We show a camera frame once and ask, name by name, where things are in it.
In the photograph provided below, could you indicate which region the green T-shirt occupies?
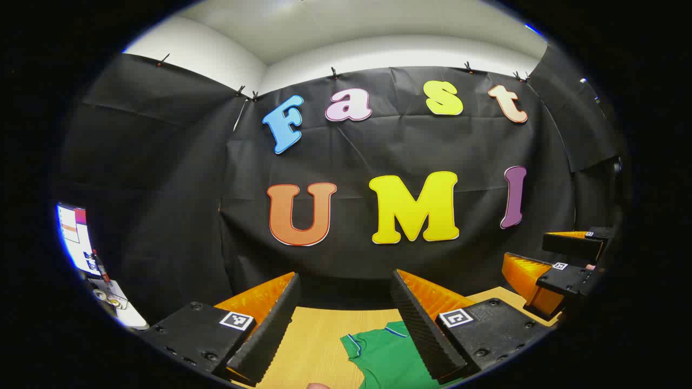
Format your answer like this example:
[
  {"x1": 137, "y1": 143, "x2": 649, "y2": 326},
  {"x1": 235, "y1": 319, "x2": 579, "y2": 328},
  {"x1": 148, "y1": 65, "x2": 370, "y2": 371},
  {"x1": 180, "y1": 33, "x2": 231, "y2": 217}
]
[{"x1": 340, "y1": 321, "x2": 465, "y2": 389}]

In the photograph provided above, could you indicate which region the white device with round connectors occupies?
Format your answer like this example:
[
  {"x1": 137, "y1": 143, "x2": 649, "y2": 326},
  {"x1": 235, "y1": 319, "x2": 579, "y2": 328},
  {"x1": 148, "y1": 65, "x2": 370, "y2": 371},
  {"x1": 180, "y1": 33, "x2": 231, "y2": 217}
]
[{"x1": 86, "y1": 274, "x2": 149, "y2": 330}]

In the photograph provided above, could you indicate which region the black backdrop cloth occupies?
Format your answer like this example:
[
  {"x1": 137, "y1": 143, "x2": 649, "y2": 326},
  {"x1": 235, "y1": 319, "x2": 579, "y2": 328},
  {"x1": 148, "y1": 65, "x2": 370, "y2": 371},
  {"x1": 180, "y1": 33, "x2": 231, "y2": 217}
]
[{"x1": 54, "y1": 53, "x2": 622, "y2": 325}]

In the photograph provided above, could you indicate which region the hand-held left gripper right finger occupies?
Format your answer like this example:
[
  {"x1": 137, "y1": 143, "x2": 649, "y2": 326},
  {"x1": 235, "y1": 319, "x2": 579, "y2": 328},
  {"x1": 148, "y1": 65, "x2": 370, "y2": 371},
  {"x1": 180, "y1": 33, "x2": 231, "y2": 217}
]
[{"x1": 390, "y1": 269, "x2": 552, "y2": 385}]

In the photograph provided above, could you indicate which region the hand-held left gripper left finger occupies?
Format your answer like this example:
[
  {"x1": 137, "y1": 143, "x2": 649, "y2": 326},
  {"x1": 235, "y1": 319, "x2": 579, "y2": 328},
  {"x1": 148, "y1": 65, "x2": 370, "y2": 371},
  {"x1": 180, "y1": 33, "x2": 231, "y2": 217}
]
[{"x1": 135, "y1": 272, "x2": 302, "y2": 387}]

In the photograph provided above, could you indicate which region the computer monitor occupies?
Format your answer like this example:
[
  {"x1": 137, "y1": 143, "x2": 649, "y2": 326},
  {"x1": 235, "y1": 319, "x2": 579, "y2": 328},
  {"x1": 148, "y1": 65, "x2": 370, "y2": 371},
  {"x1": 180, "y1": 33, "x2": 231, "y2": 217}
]
[{"x1": 56, "y1": 203, "x2": 103, "y2": 276}]

